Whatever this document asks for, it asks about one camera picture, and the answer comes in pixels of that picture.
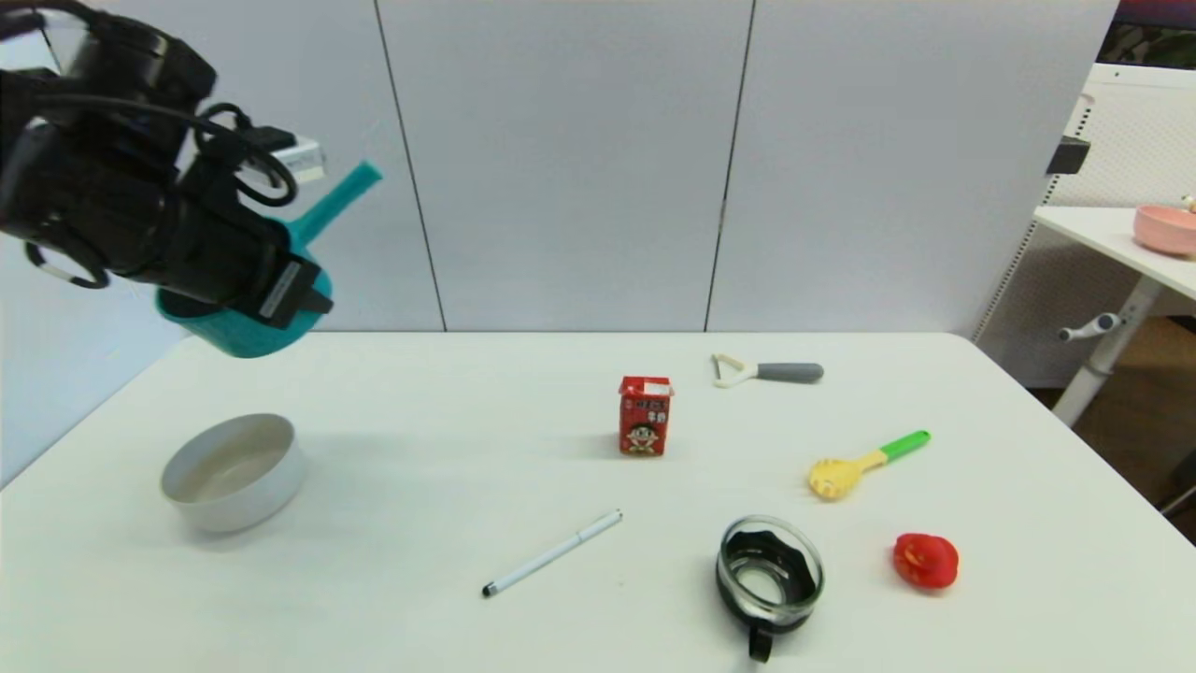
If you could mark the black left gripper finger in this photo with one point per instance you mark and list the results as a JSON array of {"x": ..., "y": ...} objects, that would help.
[{"x": 318, "y": 301}]

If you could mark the white pegboard panel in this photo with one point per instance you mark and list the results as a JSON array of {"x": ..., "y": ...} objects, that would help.
[{"x": 1140, "y": 140}]

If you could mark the black clip on pegboard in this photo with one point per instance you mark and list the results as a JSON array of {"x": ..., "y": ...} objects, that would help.
[{"x": 1066, "y": 156}]

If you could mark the beige round bowl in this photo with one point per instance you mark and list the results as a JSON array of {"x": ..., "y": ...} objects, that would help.
[{"x": 262, "y": 495}]

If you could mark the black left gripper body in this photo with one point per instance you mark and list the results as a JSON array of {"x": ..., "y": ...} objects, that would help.
[{"x": 283, "y": 290}]

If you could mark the pink bowl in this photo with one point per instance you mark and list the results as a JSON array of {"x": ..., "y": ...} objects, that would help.
[{"x": 1165, "y": 232}]

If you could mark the red milk carton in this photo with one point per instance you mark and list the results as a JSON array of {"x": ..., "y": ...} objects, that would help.
[{"x": 645, "y": 421}]

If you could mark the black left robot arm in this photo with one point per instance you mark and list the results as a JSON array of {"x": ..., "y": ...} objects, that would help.
[{"x": 84, "y": 178}]

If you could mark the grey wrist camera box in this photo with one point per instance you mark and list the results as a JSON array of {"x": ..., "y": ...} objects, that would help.
[{"x": 304, "y": 159}]

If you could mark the red toy pepper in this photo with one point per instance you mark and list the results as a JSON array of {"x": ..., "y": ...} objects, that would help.
[{"x": 925, "y": 561}]

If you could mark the white desk top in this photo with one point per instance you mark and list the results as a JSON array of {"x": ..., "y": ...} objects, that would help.
[{"x": 1093, "y": 229}]

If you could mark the white pen black tip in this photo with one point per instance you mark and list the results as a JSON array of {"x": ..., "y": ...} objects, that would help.
[{"x": 551, "y": 553}]

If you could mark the white desk leg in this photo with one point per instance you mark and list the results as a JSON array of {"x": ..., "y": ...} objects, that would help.
[{"x": 1107, "y": 355}]

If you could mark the dark monitor screen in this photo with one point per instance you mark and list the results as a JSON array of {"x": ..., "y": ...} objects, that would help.
[{"x": 1154, "y": 33}]

